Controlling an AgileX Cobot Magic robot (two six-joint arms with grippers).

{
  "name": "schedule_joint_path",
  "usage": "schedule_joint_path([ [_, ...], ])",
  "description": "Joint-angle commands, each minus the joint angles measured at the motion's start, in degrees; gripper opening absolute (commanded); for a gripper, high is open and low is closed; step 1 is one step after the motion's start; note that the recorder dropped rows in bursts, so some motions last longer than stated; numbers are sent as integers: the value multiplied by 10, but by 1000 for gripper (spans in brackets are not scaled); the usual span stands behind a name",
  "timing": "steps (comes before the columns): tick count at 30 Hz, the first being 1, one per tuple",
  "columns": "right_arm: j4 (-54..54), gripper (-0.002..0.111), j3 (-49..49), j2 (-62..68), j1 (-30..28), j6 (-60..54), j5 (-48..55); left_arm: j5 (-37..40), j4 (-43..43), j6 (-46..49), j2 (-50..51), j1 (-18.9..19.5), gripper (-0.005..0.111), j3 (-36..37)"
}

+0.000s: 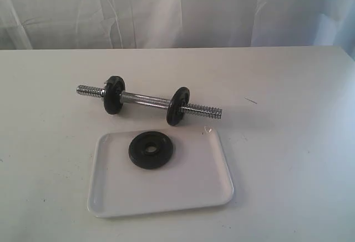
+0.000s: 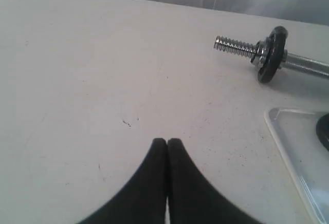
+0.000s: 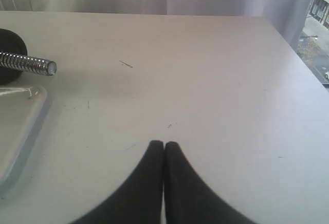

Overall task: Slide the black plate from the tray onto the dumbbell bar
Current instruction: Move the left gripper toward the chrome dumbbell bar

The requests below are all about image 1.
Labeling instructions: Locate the white rectangular tray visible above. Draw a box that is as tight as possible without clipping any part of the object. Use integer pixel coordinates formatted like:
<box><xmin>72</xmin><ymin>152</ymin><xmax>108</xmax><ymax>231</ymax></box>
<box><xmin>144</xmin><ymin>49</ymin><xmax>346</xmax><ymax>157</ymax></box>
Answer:
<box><xmin>87</xmin><ymin>125</ymin><xmax>234</xmax><ymax>218</ymax></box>

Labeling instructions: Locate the black weight plate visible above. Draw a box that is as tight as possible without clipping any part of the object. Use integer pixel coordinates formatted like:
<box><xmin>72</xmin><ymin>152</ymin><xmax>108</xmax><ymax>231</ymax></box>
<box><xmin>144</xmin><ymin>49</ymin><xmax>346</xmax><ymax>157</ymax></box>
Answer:
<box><xmin>129</xmin><ymin>131</ymin><xmax>174</xmax><ymax>169</ymax></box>

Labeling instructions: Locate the chrome spinlock collar nut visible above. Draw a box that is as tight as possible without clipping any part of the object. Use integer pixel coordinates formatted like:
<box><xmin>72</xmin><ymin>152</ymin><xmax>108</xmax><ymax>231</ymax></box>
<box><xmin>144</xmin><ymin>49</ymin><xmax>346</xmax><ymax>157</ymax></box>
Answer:
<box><xmin>101</xmin><ymin>80</ymin><xmax>108</xmax><ymax>97</ymax></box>

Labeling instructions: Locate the white backdrop curtain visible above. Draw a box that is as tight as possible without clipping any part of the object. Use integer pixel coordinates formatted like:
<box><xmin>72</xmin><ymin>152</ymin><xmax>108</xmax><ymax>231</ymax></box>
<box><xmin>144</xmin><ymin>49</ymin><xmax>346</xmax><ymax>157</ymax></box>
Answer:
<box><xmin>1</xmin><ymin>0</ymin><xmax>354</xmax><ymax>55</ymax></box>

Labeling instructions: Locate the chrome threaded dumbbell bar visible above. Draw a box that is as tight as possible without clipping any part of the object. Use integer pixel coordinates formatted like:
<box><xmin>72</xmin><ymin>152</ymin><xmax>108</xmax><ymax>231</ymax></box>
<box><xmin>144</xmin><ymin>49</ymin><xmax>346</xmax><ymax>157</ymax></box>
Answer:
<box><xmin>76</xmin><ymin>84</ymin><xmax>223</xmax><ymax>120</ymax></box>

